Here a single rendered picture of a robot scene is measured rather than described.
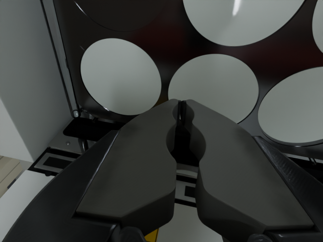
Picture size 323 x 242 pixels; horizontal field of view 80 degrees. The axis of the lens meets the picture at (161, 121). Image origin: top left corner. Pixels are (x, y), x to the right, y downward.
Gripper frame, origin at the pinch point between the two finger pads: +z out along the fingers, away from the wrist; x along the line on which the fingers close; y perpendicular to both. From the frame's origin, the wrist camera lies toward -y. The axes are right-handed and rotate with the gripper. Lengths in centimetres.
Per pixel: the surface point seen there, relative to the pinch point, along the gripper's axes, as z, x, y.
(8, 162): 129, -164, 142
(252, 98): 9.4, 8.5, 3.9
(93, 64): 11.5, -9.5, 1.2
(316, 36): 8.2, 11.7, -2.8
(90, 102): 12.3, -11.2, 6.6
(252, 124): 9.6, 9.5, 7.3
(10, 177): 127, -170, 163
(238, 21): 8.9, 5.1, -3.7
